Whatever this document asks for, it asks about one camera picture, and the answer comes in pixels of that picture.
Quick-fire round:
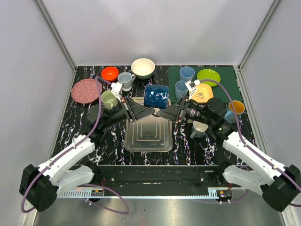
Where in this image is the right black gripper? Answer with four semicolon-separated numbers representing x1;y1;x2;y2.
157;95;214;126

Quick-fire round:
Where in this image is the dark blue mug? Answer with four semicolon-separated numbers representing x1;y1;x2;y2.
144;84;169;109

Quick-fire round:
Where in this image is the light green mug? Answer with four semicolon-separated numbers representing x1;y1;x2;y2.
101;90;118;110

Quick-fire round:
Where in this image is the grey blue mug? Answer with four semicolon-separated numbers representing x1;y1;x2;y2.
190;121;209;139

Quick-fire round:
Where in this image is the blue butterfly mug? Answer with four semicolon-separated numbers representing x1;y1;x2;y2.
224;100;246;124

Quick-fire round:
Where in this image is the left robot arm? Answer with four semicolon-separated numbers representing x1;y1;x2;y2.
19;97;155;213

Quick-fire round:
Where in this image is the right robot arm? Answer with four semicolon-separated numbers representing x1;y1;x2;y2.
157;97;301;212

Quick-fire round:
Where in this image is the blue plastic tumbler front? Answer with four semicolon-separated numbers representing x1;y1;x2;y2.
175;81;188;99

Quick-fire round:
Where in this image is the blue plastic tumbler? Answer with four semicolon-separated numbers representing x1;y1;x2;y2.
179;66;195;81
175;81;188;99

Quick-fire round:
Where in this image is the silver metal tray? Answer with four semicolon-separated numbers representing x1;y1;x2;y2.
124;108;173;152

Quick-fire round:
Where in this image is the light blue footed cup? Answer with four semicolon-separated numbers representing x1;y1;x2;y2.
118;72;136;92

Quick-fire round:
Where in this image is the yellow square plate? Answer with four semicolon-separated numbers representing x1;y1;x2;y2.
190;83;214;104

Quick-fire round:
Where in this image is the blue plastic tumbler rear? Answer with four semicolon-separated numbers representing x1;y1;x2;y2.
179;66;195;81

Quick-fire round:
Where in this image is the large white bowl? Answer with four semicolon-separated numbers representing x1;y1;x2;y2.
131;58;155;80

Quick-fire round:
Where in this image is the orange red bowl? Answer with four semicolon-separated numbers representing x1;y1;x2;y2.
101;66;119;82

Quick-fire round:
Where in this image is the lime green plate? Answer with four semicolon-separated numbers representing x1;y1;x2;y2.
197;69;221;82

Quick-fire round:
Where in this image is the pink dotted plate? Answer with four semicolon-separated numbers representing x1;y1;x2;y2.
71;78;102;104

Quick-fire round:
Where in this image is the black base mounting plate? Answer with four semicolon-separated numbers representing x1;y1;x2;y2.
91;165;229;197

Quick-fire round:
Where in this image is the dark green mat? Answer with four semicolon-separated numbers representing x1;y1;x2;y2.
168;66;243;103

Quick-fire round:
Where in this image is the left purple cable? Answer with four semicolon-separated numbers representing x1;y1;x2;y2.
20;76;130;215

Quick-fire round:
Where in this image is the right aluminium frame post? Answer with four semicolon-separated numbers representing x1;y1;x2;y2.
237;0;283;71

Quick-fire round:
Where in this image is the aluminium frame post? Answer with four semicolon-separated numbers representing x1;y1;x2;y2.
32;0;77;71
237;0;283;71

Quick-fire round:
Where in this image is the grey slotted cable duct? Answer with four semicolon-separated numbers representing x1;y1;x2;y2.
58;188;226;199

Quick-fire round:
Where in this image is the left aluminium frame post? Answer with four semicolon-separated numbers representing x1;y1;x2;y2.
32;0;77;71

